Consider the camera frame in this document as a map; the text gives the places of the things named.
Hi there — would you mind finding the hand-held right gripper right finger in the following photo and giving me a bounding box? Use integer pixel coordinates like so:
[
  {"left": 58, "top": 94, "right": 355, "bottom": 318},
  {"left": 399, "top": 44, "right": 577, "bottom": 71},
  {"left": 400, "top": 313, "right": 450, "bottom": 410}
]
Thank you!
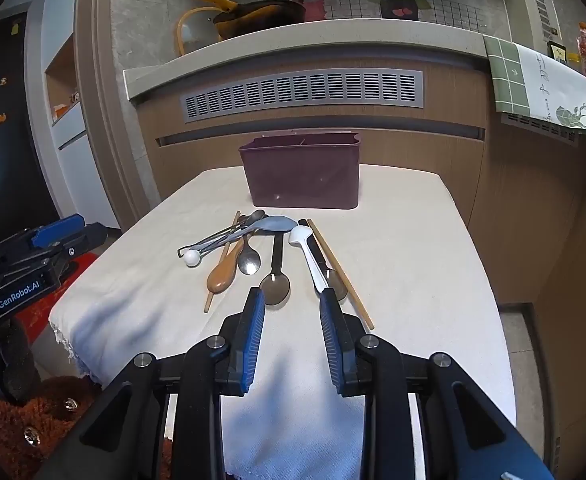
[{"left": 319, "top": 287, "right": 556, "bottom": 480}]

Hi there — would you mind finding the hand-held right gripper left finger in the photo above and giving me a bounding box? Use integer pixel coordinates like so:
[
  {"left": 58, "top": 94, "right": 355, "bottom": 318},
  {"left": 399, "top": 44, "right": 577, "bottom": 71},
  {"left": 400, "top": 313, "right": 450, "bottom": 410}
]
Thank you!
[{"left": 33, "top": 287, "right": 266, "bottom": 480}]

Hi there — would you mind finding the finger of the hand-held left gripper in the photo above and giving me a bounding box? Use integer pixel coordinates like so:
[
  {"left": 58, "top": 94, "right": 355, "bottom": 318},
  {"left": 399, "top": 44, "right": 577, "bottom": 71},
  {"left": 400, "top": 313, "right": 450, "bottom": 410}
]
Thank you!
[
  {"left": 53, "top": 223, "right": 107, "bottom": 262},
  {"left": 30, "top": 213, "right": 87, "bottom": 249}
]

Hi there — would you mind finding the metal spoon with face handle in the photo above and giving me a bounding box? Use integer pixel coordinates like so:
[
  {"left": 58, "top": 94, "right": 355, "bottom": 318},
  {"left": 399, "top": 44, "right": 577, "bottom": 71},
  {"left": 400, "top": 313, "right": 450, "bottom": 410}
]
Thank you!
[{"left": 236, "top": 232, "right": 262, "bottom": 276}]

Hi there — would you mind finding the pale blue plastic spoon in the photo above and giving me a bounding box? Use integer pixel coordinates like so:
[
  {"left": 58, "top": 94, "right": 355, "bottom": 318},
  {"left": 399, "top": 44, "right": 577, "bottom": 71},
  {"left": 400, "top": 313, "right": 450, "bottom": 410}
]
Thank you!
[{"left": 220, "top": 215, "right": 298, "bottom": 247}]

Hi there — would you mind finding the maroon plastic utensil holder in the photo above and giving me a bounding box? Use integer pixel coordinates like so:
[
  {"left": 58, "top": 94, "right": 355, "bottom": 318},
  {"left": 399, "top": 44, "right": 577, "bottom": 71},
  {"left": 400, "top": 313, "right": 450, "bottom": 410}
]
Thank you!
[{"left": 238, "top": 131, "right": 363, "bottom": 210}]

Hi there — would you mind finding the red floor mat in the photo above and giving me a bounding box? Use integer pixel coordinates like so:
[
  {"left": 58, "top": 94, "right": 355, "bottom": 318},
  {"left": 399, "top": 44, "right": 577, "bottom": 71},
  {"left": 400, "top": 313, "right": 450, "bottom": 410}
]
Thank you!
[{"left": 14, "top": 252, "right": 100, "bottom": 347}]

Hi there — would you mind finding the wooden chopstick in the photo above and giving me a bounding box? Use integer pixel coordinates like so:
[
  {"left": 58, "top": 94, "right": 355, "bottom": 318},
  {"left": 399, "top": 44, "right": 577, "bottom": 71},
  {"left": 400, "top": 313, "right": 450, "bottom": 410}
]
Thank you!
[
  {"left": 203, "top": 211, "right": 242, "bottom": 314},
  {"left": 306, "top": 218, "right": 376, "bottom": 331}
]

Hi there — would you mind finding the wooden spoon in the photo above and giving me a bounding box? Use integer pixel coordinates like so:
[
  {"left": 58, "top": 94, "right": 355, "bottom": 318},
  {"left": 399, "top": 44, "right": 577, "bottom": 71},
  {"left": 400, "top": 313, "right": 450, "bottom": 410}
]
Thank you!
[{"left": 206, "top": 237, "right": 246, "bottom": 294}]

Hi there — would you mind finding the white plastic spoon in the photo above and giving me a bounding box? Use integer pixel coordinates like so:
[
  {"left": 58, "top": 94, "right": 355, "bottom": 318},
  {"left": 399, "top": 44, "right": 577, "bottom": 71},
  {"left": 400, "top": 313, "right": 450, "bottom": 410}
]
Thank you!
[{"left": 288, "top": 225, "right": 335, "bottom": 295}]

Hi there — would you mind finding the white ball-tipped metal utensil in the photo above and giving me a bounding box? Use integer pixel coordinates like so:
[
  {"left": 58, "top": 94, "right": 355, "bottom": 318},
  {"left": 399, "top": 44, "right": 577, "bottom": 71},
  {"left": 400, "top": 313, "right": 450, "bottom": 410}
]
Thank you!
[{"left": 183, "top": 230, "right": 248, "bottom": 267}]

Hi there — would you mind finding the white shelf cabinet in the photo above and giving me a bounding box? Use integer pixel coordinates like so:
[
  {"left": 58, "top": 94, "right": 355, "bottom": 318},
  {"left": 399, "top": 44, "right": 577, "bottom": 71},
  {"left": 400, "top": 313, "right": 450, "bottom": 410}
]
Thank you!
[{"left": 26, "top": 0, "right": 141, "bottom": 233}]

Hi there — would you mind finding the black refrigerator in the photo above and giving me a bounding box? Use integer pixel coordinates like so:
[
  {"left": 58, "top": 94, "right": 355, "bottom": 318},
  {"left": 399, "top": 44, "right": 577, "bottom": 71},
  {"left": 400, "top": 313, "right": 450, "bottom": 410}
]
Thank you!
[{"left": 0, "top": 10, "right": 60, "bottom": 263}]

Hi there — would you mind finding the white tablecloth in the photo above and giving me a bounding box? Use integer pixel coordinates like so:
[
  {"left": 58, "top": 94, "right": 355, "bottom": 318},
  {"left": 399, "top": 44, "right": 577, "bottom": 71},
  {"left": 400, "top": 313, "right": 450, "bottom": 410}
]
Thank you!
[{"left": 48, "top": 163, "right": 518, "bottom": 480}]

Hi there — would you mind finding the small slim metal spoon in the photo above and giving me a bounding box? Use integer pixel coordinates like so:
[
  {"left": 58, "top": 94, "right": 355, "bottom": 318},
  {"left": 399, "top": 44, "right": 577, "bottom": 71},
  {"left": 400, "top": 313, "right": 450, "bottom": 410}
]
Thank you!
[{"left": 177, "top": 209, "right": 267, "bottom": 256}]

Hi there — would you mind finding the brown fuzzy jacket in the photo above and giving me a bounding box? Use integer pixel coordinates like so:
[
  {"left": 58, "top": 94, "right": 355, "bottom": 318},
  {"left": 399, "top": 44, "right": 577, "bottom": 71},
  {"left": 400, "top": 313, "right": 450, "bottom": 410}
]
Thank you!
[{"left": 0, "top": 374, "right": 175, "bottom": 480}]

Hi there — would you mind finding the yellow-rimmed glass pot lid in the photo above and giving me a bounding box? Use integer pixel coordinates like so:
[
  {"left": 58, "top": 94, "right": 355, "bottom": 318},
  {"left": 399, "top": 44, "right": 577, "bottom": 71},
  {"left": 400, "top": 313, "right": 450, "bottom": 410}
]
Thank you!
[{"left": 175, "top": 7, "right": 224, "bottom": 57}]

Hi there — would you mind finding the small grey vent grille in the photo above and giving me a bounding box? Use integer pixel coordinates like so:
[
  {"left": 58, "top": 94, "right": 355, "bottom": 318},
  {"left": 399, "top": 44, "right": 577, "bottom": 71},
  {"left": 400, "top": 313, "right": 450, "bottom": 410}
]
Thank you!
[{"left": 500, "top": 110, "right": 582, "bottom": 147}]

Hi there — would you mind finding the beige stone counter ledge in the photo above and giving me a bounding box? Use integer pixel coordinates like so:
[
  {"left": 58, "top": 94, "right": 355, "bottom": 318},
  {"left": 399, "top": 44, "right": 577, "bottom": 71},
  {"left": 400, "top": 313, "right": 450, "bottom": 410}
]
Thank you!
[{"left": 122, "top": 19, "right": 494, "bottom": 105}]

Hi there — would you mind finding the green checked cloth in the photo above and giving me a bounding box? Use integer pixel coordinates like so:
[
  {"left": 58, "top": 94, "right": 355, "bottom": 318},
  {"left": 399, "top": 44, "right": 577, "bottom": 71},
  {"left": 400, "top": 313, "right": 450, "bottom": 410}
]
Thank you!
[{"left": 483, "top": 34, "right": 586, "bottom": 138}]

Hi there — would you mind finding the frying pan with yellow handle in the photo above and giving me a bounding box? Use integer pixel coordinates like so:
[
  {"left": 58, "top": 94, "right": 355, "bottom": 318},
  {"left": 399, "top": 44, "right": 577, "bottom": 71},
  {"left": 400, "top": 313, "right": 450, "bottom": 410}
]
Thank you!
[{"left": 183, "top": 0, "right": 308, "bottom": 42}]

